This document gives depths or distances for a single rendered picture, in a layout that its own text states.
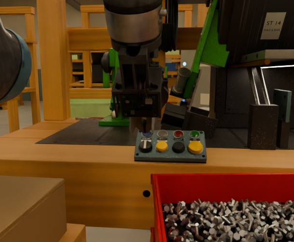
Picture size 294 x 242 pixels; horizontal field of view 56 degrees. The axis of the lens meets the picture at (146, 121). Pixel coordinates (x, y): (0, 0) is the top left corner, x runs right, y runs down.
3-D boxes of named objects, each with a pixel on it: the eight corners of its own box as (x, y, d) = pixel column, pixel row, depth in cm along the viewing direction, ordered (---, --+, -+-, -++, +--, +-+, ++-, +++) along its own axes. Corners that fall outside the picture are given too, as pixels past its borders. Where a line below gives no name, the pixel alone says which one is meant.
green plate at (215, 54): (219, 85, 76) (244, 5, 72) (190, 77, 76) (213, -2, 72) (213, 84, 87) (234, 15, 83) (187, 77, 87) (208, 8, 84)
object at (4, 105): (5, 109, 842) (4, 95, 834) (-21, 109, 844) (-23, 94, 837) (24, 105, 960) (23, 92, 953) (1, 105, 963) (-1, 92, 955)
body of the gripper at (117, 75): (114, 120, 44) (101, 53, 35) (122, 87, 50) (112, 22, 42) (163, 121, 43) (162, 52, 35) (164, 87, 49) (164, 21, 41)
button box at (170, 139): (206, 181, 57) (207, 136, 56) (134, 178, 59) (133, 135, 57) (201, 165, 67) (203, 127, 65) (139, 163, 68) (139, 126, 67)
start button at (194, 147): (203, 154, 57) (203, 151, 56) (188, 153, 57) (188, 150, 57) (202, 143, 59) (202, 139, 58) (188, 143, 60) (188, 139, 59)
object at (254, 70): (308, 129, 92) (319, 21, 86) (214, 127, 95) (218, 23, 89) (286, 120, 110) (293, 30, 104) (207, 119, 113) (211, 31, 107)
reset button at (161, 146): (167, 152, 58) (167, 149, 57) (156, 152, 58) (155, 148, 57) (167, 143, 60) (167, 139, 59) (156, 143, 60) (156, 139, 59)
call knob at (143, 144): (151, 152, 58) (150, 149, 57) (138, 152, 59) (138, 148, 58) (151, 143, 60) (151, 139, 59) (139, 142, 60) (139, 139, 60)
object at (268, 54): (346, 64, 56) (348, 49, 55) (264, 65, 57) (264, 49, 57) (276, 68, 94) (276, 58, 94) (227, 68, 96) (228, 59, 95)
